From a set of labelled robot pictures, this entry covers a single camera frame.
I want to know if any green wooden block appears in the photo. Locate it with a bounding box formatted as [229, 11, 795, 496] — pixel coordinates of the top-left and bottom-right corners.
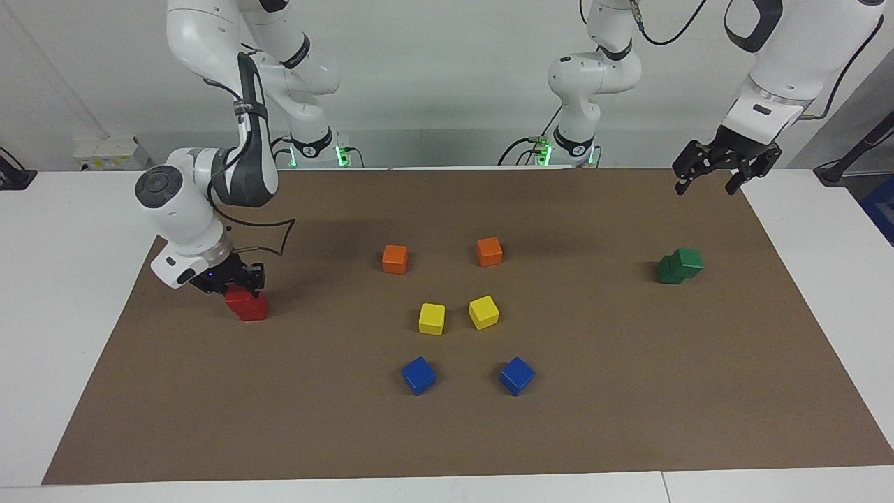
[657, 254, 689, 285]
[672, 247, 705, 279]

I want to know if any black arm base cable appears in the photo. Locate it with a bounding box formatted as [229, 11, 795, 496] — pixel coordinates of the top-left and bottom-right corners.
[268, 135, 294, 170]
[497, 105, 563, 167]

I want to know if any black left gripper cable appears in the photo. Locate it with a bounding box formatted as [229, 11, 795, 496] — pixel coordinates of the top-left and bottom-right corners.
[629, 0, 885, 124]

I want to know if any brown table mat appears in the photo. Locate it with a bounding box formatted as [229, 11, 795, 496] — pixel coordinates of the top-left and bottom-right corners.
[42, 168, 894, 486]

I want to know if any white power strip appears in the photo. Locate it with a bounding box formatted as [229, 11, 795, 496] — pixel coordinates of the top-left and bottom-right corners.
[73, 135, 152, 173]

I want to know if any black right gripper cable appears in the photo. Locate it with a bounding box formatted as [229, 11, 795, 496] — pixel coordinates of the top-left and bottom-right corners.
[204, 77, 298, 259]

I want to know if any blue wooden block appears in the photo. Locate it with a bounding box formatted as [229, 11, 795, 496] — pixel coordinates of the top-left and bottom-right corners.
[401, 356, 437, 397]
[499, 356, 536, 397]

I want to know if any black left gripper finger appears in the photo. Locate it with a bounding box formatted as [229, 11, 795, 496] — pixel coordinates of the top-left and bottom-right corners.
[672, 140, 717, 196]
[724, 143, 784, 196]

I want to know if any black tripod leg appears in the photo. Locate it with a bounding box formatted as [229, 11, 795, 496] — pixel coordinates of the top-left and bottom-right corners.
[814, 110, 894, 187]

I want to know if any yellow wooden block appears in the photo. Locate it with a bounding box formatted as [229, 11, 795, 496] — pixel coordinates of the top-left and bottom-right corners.
[468, 295, 501, 331]
[418, 302, 446, 337]

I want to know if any black stand base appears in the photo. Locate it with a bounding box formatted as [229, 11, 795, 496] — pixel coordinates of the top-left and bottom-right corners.
[0, 147, 38, 191]

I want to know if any blue box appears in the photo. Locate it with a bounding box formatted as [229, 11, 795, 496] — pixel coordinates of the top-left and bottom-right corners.
[859, 175, 894, 247]

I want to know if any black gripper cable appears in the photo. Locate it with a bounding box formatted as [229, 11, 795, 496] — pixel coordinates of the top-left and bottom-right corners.
[629, 0, 885, 124]
[204, 77, 298, 259]

